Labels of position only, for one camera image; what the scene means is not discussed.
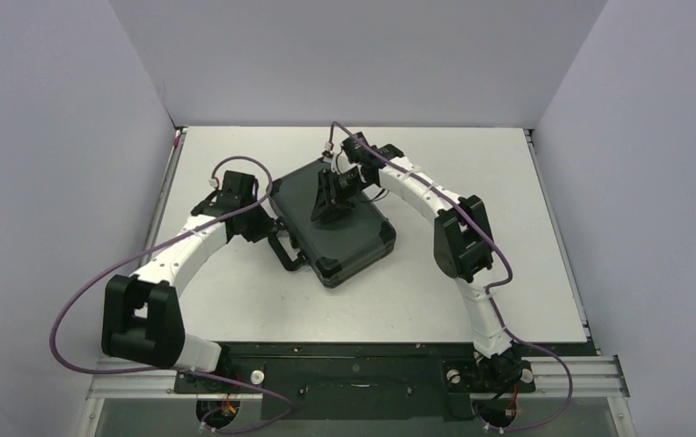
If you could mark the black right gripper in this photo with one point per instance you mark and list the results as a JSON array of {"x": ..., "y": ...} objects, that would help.
[{"x": 336, "y": 188}]

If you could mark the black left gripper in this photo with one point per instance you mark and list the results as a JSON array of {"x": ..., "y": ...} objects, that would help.
[{"x": 264, "y": 228}]

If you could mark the black poker case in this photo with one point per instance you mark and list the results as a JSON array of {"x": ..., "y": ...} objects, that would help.
[{"x": 337, "y": 250}]

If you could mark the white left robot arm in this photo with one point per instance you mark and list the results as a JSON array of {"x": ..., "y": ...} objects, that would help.
[{"x": 142, "y": 320}]

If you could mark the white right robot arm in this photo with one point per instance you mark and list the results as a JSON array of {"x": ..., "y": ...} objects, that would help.
[{"x": 462, "y": 241}]

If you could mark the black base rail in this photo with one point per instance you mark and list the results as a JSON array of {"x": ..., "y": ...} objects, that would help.
[{"x": 399, "y": 381}]

